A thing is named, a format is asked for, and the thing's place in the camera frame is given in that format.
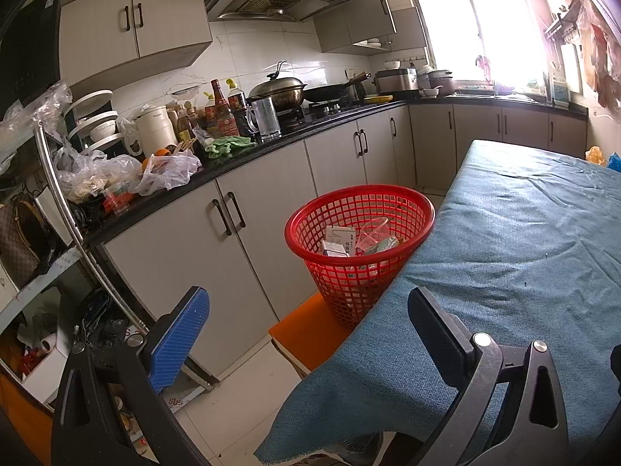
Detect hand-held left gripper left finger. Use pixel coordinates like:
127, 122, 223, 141
50, 285, 212, 466

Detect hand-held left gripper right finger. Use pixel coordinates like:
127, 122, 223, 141
408, 285, 571, 466

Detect green tissue pack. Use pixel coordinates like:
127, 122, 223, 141
376, 235, 407, 256

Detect red plastic basket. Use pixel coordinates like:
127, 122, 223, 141
284, 183, 436, 332

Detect clear plastic bowl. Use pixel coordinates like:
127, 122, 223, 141
357, 216, 391, 254

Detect white printed cardboard box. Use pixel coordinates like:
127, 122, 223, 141
325, 224, 358, 249

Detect blue tablecloth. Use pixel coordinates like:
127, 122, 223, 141
255, 138, 621, 466

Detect orange stool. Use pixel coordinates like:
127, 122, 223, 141
268, 292, 356, 377

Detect person's grey shoe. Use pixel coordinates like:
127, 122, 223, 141
330, 431, 385, 466

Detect orange fruit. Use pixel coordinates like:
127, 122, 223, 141
141, 148, 174, 174

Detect clear plastic bags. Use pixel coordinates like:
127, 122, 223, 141
51, 146, 203, 205

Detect brown patterned handbag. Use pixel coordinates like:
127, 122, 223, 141
0, 200, 43, 288

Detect grey lower kitchen cabinets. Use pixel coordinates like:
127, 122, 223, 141
99, 102, 590, 382

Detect grey kitchen cabinets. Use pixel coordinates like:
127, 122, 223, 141
58, 0, 428, 89
99, 102, 590, 382

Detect green cloth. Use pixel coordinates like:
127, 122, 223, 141
203, 135, 255, 160

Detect black kitchen countertop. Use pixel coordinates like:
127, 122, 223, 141
73, 91, 590, 249

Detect white electric jug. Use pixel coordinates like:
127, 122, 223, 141
130, 104, 179, 155

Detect white dish rack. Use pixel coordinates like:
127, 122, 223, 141
62, 89, 120, 151

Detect cluster of sauce bottles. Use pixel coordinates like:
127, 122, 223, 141
166, 78, 249, 141

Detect glass mug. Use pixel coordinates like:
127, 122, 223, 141
245, 96, 283, 140

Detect maroon pot with lid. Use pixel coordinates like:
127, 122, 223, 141
427, 69, 457, 98

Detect gas stove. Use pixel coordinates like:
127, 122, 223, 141
279, 98, 362, 133

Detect silver rice cooker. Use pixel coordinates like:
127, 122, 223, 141
373, 67, 420, 98

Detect white pot and bowls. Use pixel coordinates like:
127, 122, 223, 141
416, 63, 436, 92

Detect black frying pan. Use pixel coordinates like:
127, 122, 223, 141
303, 72, 373, 104

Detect blue and white box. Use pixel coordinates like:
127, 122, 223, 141
553, 77, 572, 108

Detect red cloth on faucet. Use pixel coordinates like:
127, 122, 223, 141
474, 54, 493, 85

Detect steel wok with lid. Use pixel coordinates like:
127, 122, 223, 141
247, 59, 308, 111

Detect white cutting board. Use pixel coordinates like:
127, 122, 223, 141
560, 43, 584, 94

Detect kitchen window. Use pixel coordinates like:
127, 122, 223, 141
409, 0, 551, 85

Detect grey upper kitchen cabinets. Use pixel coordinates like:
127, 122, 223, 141
58, 0, 428, 89

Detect black appliance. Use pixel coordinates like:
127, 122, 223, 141
0, 0, 63, 122

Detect hanging plastic bags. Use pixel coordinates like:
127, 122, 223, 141
570, 0, 621, 110

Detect chrome tube frame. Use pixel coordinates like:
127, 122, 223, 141
35, 123, 152, 337

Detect metal wall rack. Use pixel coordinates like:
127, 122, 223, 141
542, 7, 580, 42

